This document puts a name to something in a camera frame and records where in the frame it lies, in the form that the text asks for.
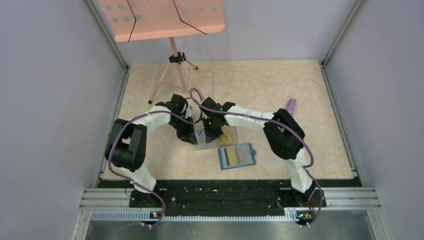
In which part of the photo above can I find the gold credit card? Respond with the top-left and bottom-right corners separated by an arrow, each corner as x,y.
219,128 -> 234,146
223,147 -> 239,167

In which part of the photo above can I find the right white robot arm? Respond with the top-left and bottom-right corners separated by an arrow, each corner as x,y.
199,97 -> 314,206

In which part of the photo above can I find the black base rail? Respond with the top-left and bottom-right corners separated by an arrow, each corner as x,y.
97,176 -> 362,220

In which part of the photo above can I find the pink music stand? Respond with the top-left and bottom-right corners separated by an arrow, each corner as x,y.
98,0 -> 225,104

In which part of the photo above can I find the blue card holder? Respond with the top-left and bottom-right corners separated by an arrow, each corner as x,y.
217,143 -> 257,170

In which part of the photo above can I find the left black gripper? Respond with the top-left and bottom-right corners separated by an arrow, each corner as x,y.
169,115 -> 198,145

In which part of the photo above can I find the clear plastic box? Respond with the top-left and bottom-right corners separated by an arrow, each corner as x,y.
194,123 -> 238,151

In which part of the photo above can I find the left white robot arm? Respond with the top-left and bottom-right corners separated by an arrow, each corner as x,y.
104,94 -> 198,207

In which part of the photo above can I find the purple glitter cylinder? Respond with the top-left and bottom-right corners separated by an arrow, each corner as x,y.
286,98 -> 297,116

